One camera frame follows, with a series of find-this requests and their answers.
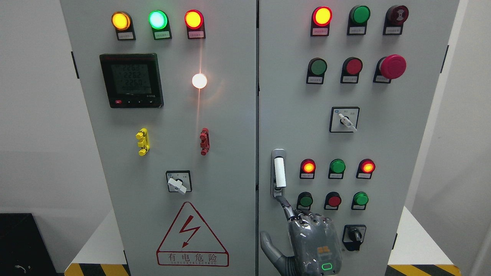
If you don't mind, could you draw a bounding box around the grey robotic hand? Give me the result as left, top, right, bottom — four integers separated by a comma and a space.
260, 196, 342, 276

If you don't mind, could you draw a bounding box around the silver cabinet door handle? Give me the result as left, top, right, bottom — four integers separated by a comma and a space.
270, 148, 287, 199

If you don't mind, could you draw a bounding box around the right grey cabinet door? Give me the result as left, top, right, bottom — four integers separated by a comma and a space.
258, 0, 459, 276

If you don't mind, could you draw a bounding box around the grey cabinet door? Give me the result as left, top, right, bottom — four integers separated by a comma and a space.
258, 0, 459, 276
60, 0, 258, 276

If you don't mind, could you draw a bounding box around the left grey cabinet door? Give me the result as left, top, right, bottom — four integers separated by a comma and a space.
60, 0, 258, 276

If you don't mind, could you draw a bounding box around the red push button lower middle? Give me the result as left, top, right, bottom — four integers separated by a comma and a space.
324, 191, 342, 211

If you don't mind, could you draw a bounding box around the red push button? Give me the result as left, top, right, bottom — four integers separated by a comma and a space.
340, 57, 363, 84
324, 191, 342, 211

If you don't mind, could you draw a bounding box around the green push button lower right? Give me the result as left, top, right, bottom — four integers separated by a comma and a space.
351, 192, 369, 211

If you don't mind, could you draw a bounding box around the red lit indicator lower left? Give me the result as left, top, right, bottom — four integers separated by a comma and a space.
299, 159, 316, 179

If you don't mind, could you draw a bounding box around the green indicator lower middle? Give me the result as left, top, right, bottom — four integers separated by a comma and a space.
328, 159, 346, 179

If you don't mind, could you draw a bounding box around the red lit indicator lower right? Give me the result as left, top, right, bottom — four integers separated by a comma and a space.
356, 159, 376, 179

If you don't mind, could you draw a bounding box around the white platform with hazard stripes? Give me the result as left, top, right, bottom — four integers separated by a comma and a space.
64, 208, 461, 276

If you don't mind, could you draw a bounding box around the red triangle electric warning sticker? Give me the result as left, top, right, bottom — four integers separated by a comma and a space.
156, 202, 229, 267

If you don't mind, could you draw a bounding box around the red terminal connector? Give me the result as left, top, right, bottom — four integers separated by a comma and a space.
199, 128, 210, 156

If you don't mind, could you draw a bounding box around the green push button upper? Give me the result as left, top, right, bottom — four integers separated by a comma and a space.
306, 57, 327, 84

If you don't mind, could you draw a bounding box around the red push button upper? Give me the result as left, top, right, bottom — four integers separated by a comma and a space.
340, 57, 363, 84

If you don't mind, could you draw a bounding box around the red emergency stop mushroom button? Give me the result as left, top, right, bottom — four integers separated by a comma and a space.
373, 54, 407, 84

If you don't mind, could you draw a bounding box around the yellow terminal connector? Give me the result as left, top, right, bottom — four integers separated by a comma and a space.
135, 128, 150, 156

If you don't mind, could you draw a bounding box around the white lit indicator light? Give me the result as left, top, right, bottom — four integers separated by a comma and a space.
191, 73, 208, 89

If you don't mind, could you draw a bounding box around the red lit indicator top right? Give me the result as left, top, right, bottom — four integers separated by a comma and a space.
310, 6, 333, 37

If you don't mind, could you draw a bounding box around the green indicator top right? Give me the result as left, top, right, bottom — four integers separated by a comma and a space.
347, 5, 371, 36

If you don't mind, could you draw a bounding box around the black digital power meter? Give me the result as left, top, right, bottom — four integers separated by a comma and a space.
99, 53, 164, 108

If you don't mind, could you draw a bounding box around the red lit indicator light left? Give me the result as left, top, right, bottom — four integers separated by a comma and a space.
184, 9, 206, 39

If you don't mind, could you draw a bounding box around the green lit indicator light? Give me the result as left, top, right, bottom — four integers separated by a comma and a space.
148, 10, 172, 40

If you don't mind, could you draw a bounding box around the black box lower left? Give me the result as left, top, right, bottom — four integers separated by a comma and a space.
0, 213, 57, 276

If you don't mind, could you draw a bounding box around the yellow indicator light top left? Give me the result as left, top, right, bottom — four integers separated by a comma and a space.
112, 11, 136, 41

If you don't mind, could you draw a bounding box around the black rotary knob switch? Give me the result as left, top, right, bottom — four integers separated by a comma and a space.
342, 224, 367, 251

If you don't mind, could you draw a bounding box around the upper right white selector switch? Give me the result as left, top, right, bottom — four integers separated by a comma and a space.
329, 107, 361, 133

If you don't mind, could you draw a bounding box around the white selector switch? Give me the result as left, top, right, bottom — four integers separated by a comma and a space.
165, 171, 193, 195
329, 107, 361, 133

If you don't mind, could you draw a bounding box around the left white selector switch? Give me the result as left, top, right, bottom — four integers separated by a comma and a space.
165, 171, 193, 195

